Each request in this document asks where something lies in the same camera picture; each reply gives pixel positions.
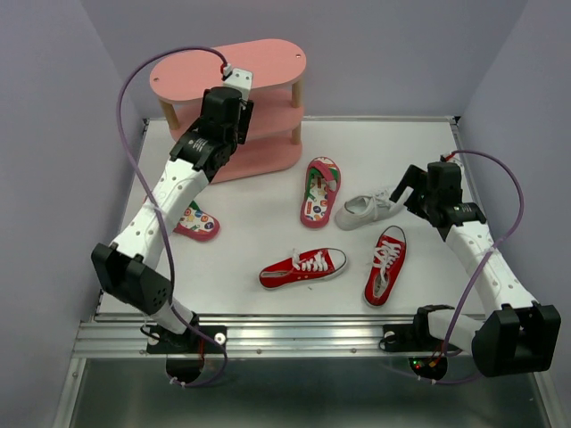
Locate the pink patterned sandal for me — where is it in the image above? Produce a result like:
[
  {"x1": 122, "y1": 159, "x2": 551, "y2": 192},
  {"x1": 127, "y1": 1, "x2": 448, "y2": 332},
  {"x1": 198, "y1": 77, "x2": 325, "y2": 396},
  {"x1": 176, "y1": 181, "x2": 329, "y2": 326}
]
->
[
  {"x1": 173, "y1": 201, "x2": 220, "y2": 243},
  {"x1": 300, "y1": 156, "x2": 342, "y2": 229}
]

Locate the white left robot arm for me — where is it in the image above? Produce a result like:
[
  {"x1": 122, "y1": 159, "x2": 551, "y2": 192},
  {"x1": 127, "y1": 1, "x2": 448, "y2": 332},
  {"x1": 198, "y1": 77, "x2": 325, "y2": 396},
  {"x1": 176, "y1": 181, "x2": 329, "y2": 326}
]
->
[{"x1": 91, "y1": 86, "x2": 253, "y2": 351}]

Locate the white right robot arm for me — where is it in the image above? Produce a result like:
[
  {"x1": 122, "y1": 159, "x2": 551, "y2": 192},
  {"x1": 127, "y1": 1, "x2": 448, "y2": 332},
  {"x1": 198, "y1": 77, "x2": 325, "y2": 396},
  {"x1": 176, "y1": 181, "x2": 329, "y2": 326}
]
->
[{"x1": 385, "y1": 160, "x2": 561, "y2": 377}]

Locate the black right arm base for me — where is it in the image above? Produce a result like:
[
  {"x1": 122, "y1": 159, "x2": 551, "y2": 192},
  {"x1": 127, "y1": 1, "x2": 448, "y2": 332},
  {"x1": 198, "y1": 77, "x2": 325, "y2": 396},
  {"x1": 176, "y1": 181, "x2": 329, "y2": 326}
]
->
[{"x1": 378, "y1": 324, "x2": 448, "y2": 383}]

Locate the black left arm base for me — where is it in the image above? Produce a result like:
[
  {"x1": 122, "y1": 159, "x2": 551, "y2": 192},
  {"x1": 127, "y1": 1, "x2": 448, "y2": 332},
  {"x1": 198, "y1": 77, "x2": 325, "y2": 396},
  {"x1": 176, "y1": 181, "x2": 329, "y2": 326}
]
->
[{"x1": 140, "y1": 325, "x2": 228, "y2": 389}]

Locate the pink three-tier shoe shelf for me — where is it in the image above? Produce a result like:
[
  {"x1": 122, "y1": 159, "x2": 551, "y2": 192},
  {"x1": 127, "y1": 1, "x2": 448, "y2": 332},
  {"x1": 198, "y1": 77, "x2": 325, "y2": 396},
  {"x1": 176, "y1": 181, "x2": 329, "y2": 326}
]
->
[{"x1": 149, "y1": 39, "x2": 307, "y2": 183}]

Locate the white sneaker right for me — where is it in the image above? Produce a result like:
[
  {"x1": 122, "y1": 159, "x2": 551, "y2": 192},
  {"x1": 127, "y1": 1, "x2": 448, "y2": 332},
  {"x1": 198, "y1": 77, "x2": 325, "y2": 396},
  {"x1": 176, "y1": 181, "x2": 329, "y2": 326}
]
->
[{"x1": 335, "y1": 186, "x2": 410, "y2": 231}]

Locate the red sneaker right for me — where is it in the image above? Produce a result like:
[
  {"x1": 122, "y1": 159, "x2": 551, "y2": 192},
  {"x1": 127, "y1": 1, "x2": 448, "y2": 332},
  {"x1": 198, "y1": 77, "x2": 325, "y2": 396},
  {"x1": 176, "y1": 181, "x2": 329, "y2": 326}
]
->
[{"x1": 363, "y1": 226, "x2": 407, "y2": 307}]

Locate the red sneaker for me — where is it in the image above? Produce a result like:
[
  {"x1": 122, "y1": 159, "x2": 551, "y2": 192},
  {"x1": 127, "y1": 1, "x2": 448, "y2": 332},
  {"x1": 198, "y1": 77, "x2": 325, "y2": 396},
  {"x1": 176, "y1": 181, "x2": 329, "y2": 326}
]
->
[
  {"x1": 259, "y1": 247, "x2": 348, "y2": 290},
  {"x1": 363, "y1": 226, "x2": 407, "y2": 307}
]

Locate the red sneaker centre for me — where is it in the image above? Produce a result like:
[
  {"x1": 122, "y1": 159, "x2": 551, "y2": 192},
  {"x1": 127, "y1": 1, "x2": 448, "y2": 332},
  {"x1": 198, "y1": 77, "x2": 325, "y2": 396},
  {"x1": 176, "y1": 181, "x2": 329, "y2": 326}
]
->
[{"x1": 259, "y1": 247, "x2": 348, "y2": 290}]

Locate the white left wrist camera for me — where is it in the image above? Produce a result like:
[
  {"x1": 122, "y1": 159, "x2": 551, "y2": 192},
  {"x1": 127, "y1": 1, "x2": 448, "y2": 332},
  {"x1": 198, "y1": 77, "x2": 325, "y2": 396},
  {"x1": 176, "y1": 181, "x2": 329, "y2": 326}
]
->
[{"x1": 222, "y1": 64, "x2": 253, "y2": 101}]

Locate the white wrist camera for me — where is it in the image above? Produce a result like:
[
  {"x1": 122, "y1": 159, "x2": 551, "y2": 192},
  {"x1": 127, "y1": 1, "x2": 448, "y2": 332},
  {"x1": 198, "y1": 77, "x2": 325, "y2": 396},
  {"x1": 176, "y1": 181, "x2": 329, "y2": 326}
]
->
[
  {"x1": 440, "y1": 152, "x2": 464, "y2": 170},
  {"x1": 222, "y1": 64, "x2": 253, "y2": 101}
]

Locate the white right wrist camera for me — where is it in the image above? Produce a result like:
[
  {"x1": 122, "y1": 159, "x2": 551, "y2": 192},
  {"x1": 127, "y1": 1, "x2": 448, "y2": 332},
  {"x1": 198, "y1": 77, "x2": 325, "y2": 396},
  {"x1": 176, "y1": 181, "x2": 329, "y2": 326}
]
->
[{"x1": 440, "y1": 152, "x2": 464, "y2": 170}]

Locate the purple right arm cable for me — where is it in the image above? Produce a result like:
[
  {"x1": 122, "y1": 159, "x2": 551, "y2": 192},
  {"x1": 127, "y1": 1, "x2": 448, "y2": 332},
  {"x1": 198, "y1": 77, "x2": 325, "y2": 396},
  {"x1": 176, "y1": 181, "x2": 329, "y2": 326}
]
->
[{"x1": 378, "y1": 150, "x2": 525, "y2": 387}]

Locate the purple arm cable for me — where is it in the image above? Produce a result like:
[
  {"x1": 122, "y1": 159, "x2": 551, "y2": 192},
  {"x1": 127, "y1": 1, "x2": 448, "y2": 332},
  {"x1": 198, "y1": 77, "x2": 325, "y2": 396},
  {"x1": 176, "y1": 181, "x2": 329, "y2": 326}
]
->
[
  {"x1": 378, "y1": 150, "x2": 525, "y2": 387},
  {"x1": 115, "y1": 45, "x2": 231, "y2": 390}
]

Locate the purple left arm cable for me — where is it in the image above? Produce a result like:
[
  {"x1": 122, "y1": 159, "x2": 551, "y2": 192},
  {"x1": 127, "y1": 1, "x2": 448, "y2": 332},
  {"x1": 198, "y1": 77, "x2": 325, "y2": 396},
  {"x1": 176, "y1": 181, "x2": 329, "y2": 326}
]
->
[{"x1": 115, "y1": 45, "x2": 231, "y2": 390}]

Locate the aluminium front mounting rail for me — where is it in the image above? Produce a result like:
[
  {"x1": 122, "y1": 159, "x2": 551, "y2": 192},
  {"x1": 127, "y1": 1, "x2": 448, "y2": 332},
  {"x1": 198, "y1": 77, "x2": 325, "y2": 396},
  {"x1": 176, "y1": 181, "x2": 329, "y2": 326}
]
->
[{"x1": 73, "y1": 314, "x2": 485, "y2": 360}]

